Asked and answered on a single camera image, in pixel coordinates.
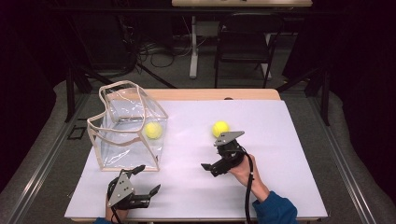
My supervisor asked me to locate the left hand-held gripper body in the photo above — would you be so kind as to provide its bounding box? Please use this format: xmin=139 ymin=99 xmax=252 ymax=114
xmin=106 ymin=171 xmax=154 ymax=211

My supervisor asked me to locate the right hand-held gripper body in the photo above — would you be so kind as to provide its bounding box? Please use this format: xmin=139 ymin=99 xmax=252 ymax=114
xmin=213 ymin=131 xmax=248 ymax=175

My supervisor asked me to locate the clear plastic bag beige trim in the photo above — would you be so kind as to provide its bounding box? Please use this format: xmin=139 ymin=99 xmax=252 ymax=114
xmin=86 ymin=79 xmax=170 ymax=173

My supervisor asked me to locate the plain yellow tennis ball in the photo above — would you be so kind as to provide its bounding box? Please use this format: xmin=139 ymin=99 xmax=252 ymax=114
xmin=211 ymin=119 xmax=231 ymax=139

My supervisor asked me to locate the yellow tennis ball black mark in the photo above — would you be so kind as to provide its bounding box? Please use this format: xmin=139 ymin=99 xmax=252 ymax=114
xmin=144 ymin=120 xmax=163 ymax=140

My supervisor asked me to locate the person's right hand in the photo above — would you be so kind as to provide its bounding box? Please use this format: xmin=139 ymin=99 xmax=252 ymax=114
xmin=228 ymin=154 xmax=259 ymax=188

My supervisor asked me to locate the person's left hand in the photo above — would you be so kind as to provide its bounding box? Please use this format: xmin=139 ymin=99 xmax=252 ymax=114
xmin=105 ymin=199 xmax=130 ymax=224

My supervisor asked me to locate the white table sheet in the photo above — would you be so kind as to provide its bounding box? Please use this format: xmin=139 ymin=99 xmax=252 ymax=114
xmin=64 ymin=99 xmax=329 ymax=220

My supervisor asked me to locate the light wooden table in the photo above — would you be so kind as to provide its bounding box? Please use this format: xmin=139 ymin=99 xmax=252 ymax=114
xmin=64 ymin=88 xmax=329 ymax=223

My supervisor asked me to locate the black metal stand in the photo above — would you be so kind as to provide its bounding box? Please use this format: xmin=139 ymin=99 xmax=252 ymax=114
xmin=275 ymin=66 xmax=331 ymax=127
xmin=64 ymin=66 xmax=94 ymax=123

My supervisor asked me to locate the white-legged background desk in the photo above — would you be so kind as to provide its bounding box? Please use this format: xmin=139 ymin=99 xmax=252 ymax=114
xmin=171 ymin=0 xmax=313 ymax=80

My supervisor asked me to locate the black folding chair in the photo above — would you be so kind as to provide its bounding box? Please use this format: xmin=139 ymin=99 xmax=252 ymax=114
xmin=214 ymin=12 xmax=286 ymax=90

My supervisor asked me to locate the dark curtain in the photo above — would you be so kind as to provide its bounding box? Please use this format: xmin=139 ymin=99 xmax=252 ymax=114
xmin=328 ymin=0 xmax=396 ymax=200
xmin=0 ymin=0 xmax=68 ymax=194

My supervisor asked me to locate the left hand-held gripper black cable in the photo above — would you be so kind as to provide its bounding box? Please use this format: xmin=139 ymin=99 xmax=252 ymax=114
xmin=106 ymin=178 xmax=123 ymax=224

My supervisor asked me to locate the hand-held gripper black cable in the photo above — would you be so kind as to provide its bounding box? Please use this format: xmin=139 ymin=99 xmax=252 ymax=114
xmin=106 ymin=178 xmax=123 ymax=224
xmin=236 ymin=147 xmax=255 ymax=224

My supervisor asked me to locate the right hand-held gripper black cable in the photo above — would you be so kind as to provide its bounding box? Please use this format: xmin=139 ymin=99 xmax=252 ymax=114
xmin=236 ymin=147 xmax=255 ymax=224

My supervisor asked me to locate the black floor outlet frame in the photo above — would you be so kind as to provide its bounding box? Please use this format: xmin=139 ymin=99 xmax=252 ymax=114
xmin=67 ymin=125 xmax=87 ymax=141

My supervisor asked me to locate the metal floor rail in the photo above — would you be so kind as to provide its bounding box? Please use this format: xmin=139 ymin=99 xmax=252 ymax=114
xmin=0 ymin=92 xmax=92 ymax=224
xmin=309 ymin=92 xmax=379 ymax=224

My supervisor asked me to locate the bundle of floor cables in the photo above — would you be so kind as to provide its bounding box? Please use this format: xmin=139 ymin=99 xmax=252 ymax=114
xmin=118 ymin=15 xmax=194 ymax=76

